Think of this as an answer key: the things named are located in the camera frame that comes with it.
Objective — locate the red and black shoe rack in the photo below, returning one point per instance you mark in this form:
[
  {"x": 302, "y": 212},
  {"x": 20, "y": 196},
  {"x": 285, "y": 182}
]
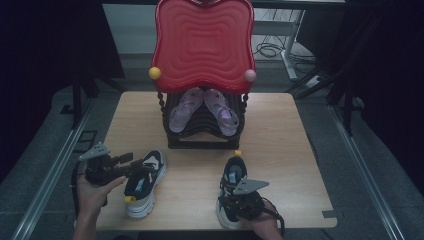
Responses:
[{"x": 203, "y": 43}]

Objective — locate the black metal stand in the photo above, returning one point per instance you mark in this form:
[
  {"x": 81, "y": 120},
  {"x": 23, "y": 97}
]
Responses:
[
  {"x": 348, "y": 110},
  {"x": 77, "y": 100}
]

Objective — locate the white desk frame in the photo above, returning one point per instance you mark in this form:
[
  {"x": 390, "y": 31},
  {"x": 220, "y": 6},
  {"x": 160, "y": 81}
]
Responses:
[{"x": 288, "y": 56}]

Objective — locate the purple sandal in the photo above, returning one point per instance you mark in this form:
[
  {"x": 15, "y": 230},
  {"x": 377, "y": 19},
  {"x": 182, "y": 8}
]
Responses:
[
  {"x": 221, "y": 113},
  {"x": 185, "y": 111}
]

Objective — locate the person's right hand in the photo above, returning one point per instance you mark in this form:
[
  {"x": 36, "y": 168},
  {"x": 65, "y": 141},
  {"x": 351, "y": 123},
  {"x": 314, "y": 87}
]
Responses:
[{"x": 265, "y": 223}]

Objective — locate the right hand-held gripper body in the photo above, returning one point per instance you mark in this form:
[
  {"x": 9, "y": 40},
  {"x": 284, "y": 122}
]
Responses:
[{"x": 248, "y": 203}]

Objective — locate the navy and white sneaker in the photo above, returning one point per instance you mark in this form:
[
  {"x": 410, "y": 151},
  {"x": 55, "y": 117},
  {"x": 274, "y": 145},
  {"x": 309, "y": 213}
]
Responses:
[
  {"x": 143, "y": 200},
  {"x": 233, "y": 168}
]

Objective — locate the metal floor rail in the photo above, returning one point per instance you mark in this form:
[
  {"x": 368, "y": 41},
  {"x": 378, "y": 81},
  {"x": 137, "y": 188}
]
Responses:
[
  {"x": 50, "y": 181},
  {"x": 363, "y": 173}
]

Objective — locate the person's left hand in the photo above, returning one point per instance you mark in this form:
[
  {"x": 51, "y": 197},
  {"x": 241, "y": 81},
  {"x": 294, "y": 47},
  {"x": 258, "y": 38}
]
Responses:
[{"x": 93, "y": 198}]

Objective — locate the dark curtain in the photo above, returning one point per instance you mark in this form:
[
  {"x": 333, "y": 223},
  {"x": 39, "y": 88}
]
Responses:
[
  {"x": 393, "y": 83},
  {"x": 40, "y": 66}
]

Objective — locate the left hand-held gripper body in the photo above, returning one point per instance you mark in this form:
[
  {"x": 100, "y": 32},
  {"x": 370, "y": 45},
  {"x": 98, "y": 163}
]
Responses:
[{"x": 103, "y": 170}]

